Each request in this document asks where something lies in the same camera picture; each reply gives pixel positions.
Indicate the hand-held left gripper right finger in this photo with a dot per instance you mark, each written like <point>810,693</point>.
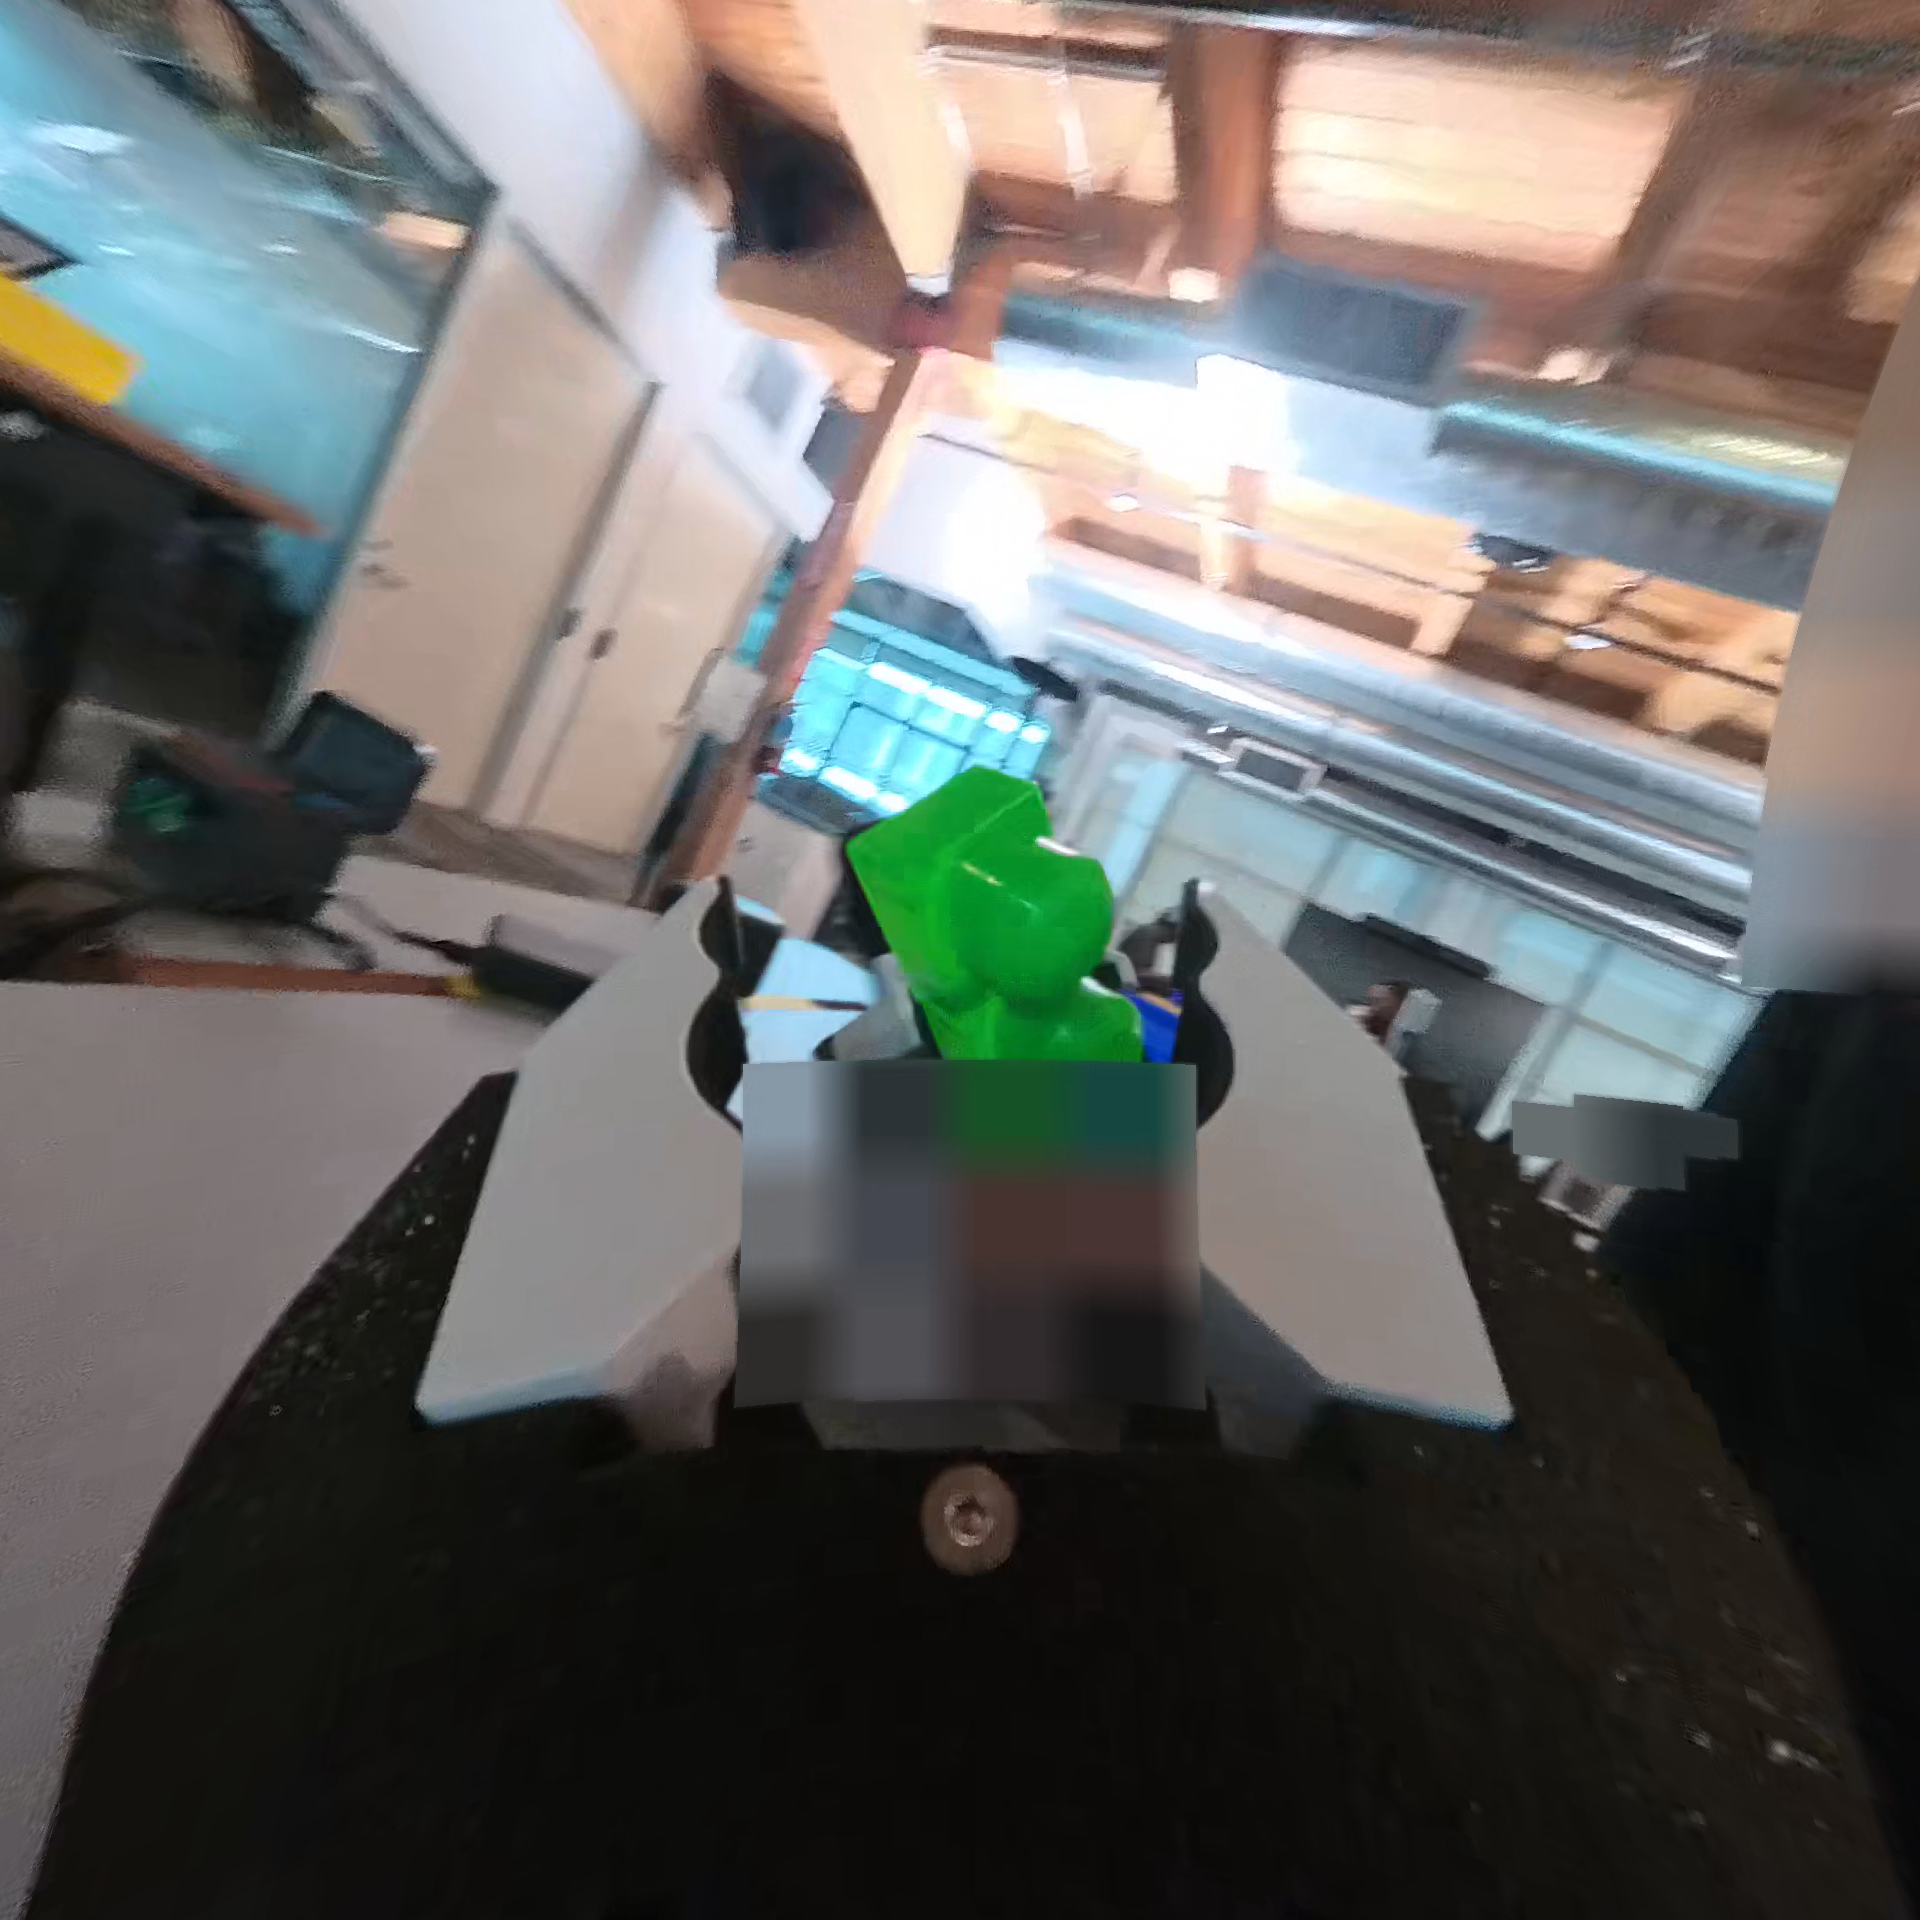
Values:
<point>1335,1199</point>

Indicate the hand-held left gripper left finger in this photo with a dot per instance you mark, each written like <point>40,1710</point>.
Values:
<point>601,1199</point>

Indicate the green plastic toy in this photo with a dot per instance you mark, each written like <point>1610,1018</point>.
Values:
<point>991,902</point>

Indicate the black power bank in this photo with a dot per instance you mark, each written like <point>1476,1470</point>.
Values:
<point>563,960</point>

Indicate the black charging case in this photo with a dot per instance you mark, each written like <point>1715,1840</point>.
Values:
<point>241,840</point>

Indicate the black round disc on pole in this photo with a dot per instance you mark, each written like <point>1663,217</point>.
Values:
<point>1046,677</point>

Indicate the white double doors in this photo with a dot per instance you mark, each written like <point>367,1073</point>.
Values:
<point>482,570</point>

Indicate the wooden desk with black legs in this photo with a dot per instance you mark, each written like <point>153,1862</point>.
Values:
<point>181,457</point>

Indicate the dark ceiling vent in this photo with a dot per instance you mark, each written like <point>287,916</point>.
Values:
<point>1358,324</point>

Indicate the yellow box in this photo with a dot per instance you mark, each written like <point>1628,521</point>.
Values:
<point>62,346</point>

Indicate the white wall vent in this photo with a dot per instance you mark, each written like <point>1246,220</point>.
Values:
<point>1277,767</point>

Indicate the silver air duct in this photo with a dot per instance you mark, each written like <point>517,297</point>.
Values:
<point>1426,718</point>

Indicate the wooden support post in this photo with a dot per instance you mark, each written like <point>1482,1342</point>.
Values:
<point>810,601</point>

